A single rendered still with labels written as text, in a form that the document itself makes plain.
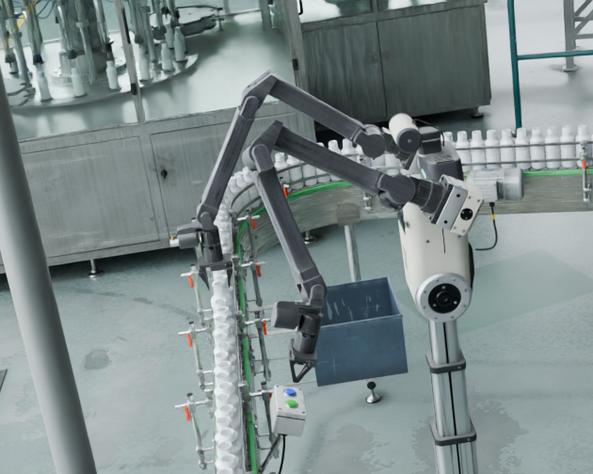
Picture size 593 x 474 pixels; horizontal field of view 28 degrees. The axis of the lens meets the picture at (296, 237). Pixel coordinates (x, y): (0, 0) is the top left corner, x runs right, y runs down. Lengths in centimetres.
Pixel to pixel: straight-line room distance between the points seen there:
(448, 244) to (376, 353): 71
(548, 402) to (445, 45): 403
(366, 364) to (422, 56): 492
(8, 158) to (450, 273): 287
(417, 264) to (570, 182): 161
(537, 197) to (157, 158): 256
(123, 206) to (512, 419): 277
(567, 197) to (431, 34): 388
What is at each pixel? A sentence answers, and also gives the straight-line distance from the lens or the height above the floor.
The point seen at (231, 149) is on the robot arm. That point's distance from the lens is 352.
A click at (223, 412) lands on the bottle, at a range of 306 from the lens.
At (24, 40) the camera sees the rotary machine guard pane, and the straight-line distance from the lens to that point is 661.
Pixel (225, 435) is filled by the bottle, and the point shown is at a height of 116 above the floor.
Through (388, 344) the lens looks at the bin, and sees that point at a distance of 393.
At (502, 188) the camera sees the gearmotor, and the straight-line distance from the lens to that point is 475.
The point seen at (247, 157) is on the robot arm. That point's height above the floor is 175.
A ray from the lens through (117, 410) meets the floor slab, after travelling 558.
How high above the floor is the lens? 269
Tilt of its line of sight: 22 degrees down
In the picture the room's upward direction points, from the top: 8 degrees counter-clockwise
